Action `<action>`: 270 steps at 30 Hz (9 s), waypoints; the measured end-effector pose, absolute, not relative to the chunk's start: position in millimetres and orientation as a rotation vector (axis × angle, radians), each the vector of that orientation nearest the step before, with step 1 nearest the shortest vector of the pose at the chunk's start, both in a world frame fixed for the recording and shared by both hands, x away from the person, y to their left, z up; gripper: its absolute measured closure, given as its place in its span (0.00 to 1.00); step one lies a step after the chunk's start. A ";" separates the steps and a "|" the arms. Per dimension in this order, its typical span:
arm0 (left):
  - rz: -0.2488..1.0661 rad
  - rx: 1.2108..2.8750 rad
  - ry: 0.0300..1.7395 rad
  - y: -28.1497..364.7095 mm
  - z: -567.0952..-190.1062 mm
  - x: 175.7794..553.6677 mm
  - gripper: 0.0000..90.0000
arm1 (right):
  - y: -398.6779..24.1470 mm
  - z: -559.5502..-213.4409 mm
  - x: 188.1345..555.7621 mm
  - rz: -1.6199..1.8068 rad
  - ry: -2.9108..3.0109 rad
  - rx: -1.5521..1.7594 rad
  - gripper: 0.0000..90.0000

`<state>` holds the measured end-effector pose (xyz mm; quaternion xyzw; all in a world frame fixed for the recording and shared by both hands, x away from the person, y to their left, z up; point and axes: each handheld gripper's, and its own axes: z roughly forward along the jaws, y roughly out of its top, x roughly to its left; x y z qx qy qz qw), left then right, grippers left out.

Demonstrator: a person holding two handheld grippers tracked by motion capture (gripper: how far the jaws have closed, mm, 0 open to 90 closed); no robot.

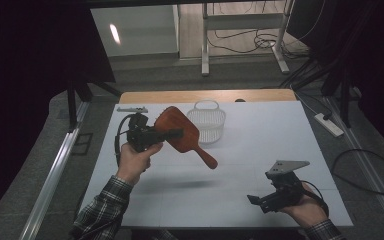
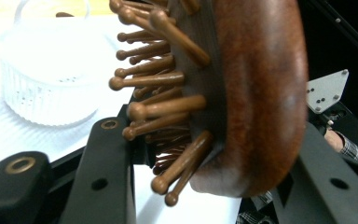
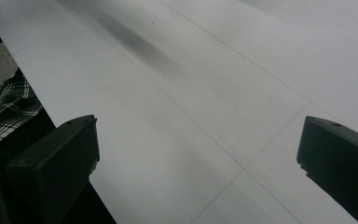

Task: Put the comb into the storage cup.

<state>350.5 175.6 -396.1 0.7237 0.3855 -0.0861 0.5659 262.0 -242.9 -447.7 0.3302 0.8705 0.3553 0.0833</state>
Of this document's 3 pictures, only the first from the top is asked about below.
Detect wooden table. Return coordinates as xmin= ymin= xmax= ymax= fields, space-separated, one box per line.
xmin=118 ymin=88 xmax=297 ymax=105

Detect white cabinet panel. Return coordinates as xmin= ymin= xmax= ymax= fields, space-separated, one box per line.
xmin=90 ymin=4 xmax=181 ymax=58

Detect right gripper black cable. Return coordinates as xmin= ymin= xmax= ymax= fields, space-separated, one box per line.
xmin=299 ymin=179 xmax=331 ymax=218

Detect white metal desk frame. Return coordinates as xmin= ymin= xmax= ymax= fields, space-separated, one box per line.
xmin=201 ymin=0 xmax=296 ymax=77

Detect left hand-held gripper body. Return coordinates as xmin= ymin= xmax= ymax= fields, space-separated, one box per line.
xmin=116 ymin=106 xmax=168 ymax=154

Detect white plastic basket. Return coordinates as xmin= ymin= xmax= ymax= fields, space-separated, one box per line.
xmin=186 ymin=99 xmax=227 ymax=145

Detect white table board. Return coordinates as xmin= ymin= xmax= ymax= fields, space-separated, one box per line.
xmin=79 ymin=100 xmax=354 ymax=230

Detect black looped floor cable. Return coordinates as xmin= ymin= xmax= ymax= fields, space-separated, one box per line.
xmin=331 ymin=148 xmax=384 ymax=197

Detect aluminium floor rail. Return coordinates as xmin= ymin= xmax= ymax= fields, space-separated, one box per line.
xmin=323 ymin=95 xmax=384 ymax=236
xmin=18 ymin=101 xmax=91 ymax=240

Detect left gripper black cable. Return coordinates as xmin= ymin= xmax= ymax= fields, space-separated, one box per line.
xmin=113 ymin=113 xmax=138 ymax=167

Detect black curtain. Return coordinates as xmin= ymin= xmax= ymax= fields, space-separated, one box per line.
xmin=285 ymin=0 xmax=384 ymax=158
xmin=0 ymin=0 xmax=116 ymax=233

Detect tangled black floor cables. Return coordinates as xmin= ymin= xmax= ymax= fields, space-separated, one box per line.
xmin=207 ymin=27 xmax=312 ymax=60

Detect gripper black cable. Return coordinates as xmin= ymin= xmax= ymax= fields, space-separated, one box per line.
xmin=299 ymin=179 xmax=331 ymax=218
xmin=113 ymin=113 xmax=138 ymax=167

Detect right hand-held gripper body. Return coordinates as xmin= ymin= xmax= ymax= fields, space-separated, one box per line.
xmin=259 ymin=159 xmax=311 ymax=215

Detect wooden paddle hairbrush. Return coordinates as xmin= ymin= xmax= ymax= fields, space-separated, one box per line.
xmin=153 ymin=105 xmax=219 ymax=171

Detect black metal stand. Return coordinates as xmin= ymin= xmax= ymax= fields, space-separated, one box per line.
xmin=65 ymin=77 xmax=123 ymax=133
xmin=279 ymin=55 xmax=362 ymax=130

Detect white power strip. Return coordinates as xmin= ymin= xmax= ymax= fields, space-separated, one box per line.
xmin=313 ymin=112 xmax=345 ymax=138

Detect person's left hand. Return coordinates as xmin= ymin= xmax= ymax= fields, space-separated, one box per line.
xmin=115 ymin=141 xmax=165 ymax=187

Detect person's right hand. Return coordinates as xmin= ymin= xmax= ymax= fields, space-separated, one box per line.
xmin=279 ymin=181 xmax=330 ymax=229

